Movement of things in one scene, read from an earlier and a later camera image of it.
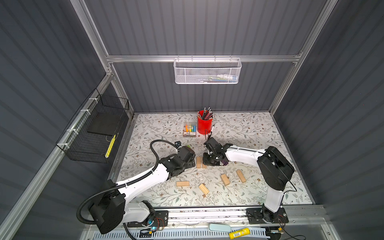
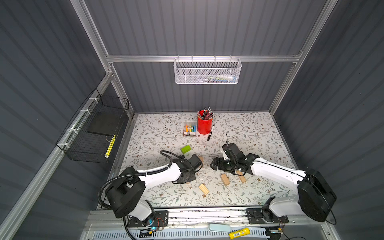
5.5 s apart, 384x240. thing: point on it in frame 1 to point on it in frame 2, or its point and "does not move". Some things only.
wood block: [225, 179] does not move
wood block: [241, 175] does not move
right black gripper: [205, 161] to [220, 164]
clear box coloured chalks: [189, 129] does not move
